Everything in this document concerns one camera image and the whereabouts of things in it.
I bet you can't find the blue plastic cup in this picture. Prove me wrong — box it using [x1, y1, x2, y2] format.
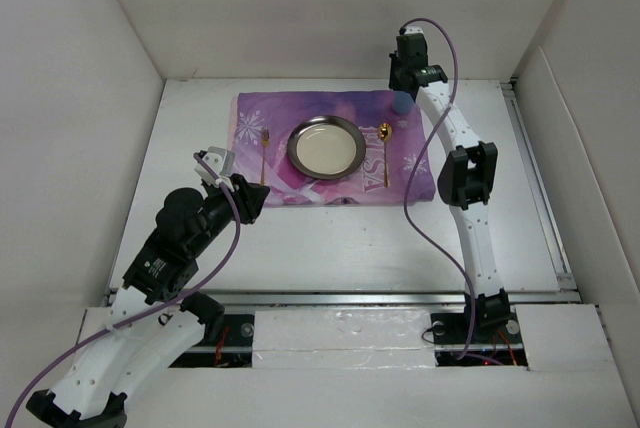
[392, 91, 414, 116]

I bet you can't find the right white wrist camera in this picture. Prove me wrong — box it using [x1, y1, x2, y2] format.
[399, 24, 424, 36]

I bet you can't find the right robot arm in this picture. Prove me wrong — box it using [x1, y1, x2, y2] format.
[389, 26, 511, 345]

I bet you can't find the gold spoon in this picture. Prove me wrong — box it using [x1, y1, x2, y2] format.
[378, 122, 392, 188]

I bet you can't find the round metal plate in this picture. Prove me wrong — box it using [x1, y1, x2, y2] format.
[287, 115, 366, 180]

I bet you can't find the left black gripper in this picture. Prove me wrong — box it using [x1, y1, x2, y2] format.
[190, 172, 270, 255]

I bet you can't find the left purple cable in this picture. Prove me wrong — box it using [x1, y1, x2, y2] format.
[6, 152, 242, 428]

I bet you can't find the gold fork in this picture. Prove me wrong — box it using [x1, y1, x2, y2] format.
[260, 126, 270, 186]

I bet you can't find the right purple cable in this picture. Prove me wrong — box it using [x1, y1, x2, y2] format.
[398, 17, 476, 362]

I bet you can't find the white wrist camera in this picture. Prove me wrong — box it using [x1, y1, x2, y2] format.
[399, 24, 424, 36]
[193, 146, 235, 192]

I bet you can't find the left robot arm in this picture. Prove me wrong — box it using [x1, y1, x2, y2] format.
[26, 174, 269, 427]

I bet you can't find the purple cable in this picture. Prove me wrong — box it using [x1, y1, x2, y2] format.
[6, 152, 242, 428]
[398, 17, 476, 362]

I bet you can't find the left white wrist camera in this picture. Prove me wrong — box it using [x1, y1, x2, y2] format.
[193, 146, 235, 192]

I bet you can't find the purple pink printed cloth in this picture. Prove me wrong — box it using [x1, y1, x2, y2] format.
[229, 90, 435, 207]

